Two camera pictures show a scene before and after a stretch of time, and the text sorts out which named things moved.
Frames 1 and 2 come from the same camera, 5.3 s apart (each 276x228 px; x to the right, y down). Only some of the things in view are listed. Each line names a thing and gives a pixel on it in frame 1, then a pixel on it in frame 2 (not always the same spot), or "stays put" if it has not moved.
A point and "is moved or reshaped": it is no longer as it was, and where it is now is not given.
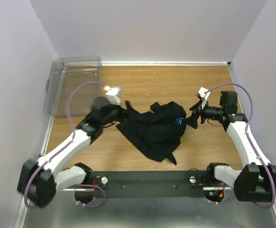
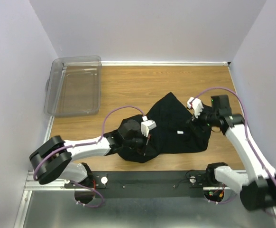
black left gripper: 120,111 → 142,144
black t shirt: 158,132 is moved or reshaped
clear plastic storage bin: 71,85 stays put
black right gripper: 200,113 stays put
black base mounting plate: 150,185 stays put
